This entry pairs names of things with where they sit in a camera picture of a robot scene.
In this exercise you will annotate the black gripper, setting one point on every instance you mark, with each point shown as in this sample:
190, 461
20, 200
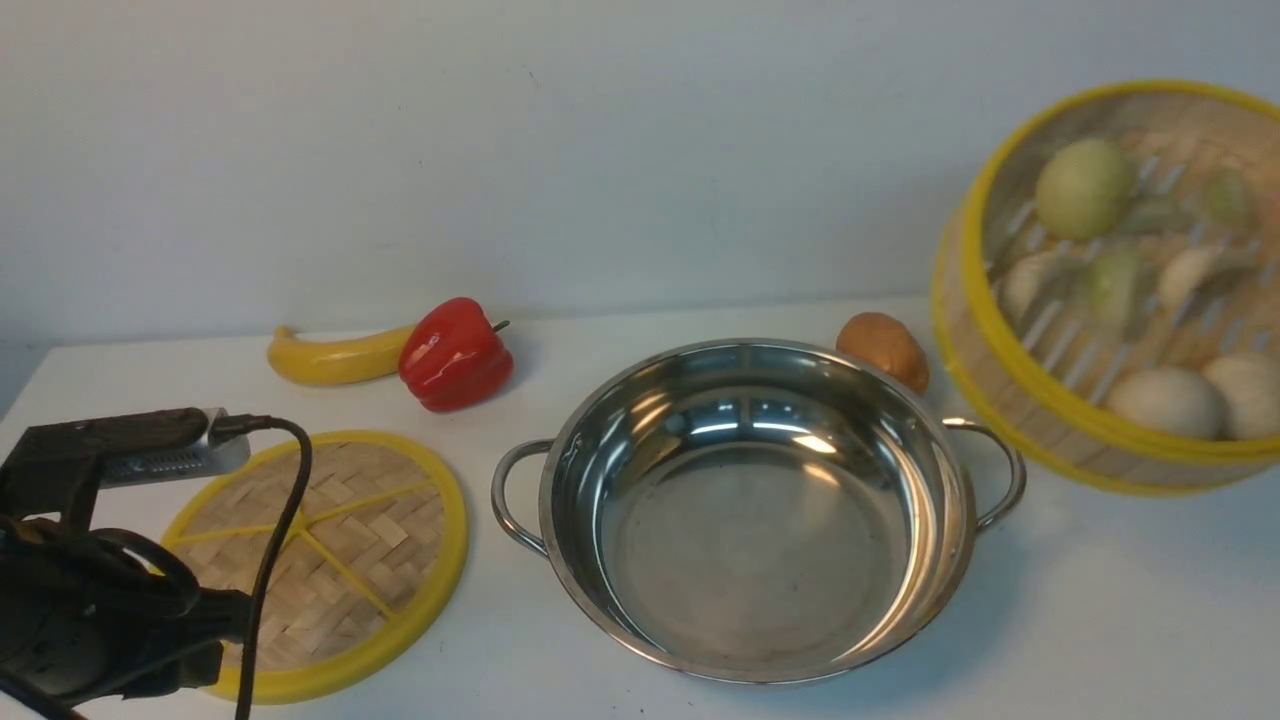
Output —
109, 613

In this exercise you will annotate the yellow woven bamboo steamer lid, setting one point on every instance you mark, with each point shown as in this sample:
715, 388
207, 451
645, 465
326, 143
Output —
370, 561

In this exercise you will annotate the yellow bamboo steamer basket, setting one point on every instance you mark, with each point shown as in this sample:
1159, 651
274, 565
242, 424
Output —
1009, 299

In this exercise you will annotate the yellow toy banana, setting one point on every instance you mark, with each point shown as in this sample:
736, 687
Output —
336, 363

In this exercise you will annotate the red toy bell pepper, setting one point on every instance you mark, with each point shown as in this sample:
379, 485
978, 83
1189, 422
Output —
455, 358

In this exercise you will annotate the brown toy potato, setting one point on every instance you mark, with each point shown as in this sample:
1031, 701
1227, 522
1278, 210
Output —
884, 342

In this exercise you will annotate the pale green toy dumpling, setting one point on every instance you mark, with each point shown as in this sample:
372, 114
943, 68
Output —
1112, 287

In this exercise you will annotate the round green toy bun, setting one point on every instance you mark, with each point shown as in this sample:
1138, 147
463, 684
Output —
1085, 189

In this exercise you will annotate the white toy bun front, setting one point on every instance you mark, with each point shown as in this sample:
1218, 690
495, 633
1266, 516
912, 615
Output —
1171, 400

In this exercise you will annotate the white toy bun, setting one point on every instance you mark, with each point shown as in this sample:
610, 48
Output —
1249, 385
1171, 400

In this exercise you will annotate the cream toy dumpling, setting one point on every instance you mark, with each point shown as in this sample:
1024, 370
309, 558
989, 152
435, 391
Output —
1190, 269

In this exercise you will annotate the white toy bun right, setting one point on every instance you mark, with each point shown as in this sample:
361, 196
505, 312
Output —
1249, 385

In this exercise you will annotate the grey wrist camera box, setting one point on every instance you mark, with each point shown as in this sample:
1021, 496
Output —
180, 444

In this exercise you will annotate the stainless steel two-handled pot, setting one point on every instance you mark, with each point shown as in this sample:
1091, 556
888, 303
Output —
758, 512

